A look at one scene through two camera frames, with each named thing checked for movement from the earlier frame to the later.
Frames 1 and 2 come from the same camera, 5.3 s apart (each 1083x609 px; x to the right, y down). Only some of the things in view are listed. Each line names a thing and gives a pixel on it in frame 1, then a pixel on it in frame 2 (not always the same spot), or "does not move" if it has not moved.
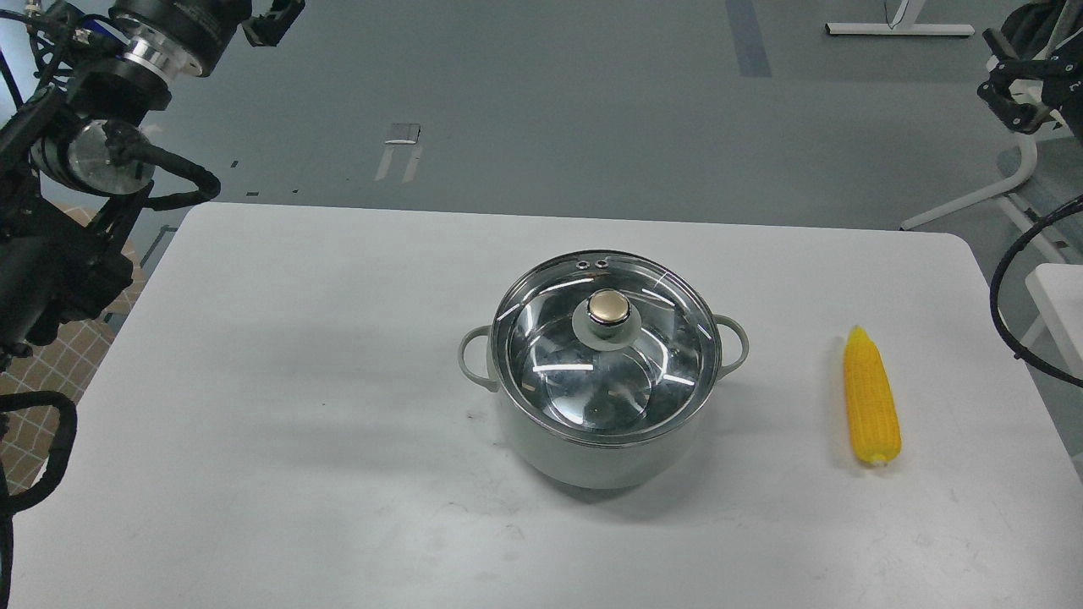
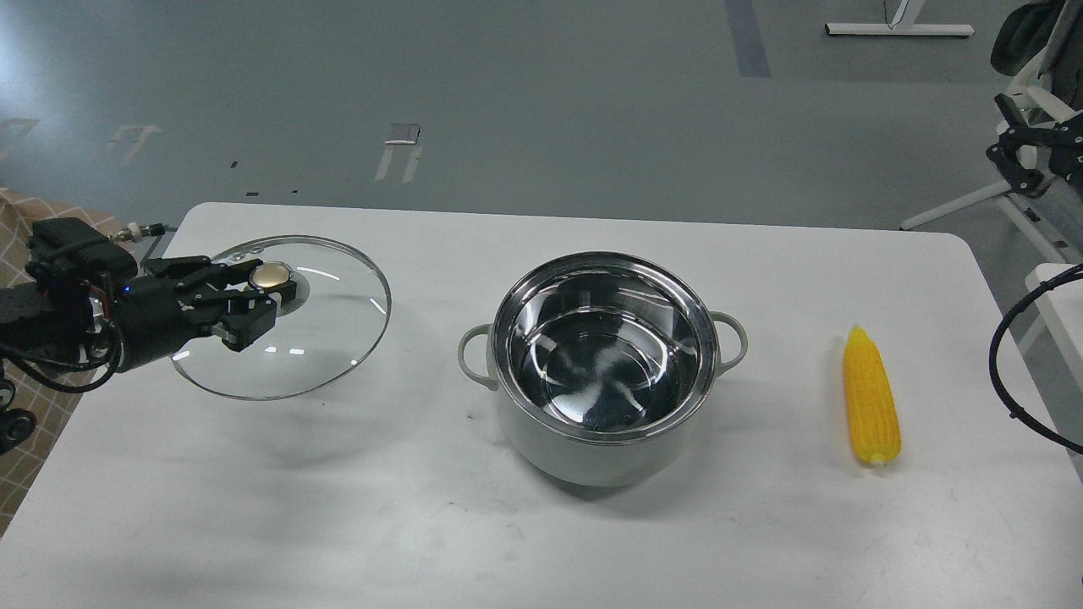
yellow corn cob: x=871 y=403 does not move
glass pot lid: x=606 y=346 to x=323 y=338
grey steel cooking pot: x=605 y=364 does not move
